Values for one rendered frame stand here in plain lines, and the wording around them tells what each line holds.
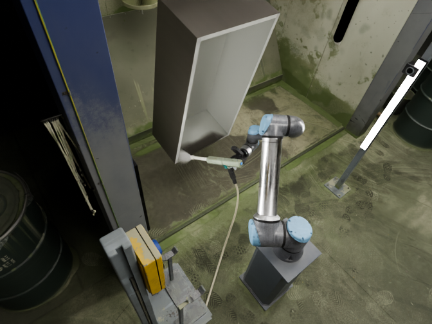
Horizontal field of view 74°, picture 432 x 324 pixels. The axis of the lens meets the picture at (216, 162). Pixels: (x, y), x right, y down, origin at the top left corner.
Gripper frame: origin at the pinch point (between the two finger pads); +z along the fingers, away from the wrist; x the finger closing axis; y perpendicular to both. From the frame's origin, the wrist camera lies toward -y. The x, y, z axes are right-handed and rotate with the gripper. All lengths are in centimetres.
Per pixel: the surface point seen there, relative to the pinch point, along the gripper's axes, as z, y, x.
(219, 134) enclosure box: -48, 3, 45
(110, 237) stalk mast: 108, -63, -63
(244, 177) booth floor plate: -54, 56, 38
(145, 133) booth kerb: -30, -5, 131
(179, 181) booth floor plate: -9, 35, 79
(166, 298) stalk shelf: 93, 11, -23
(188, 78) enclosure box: 12, -69, -6
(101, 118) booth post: 79, -80, -29
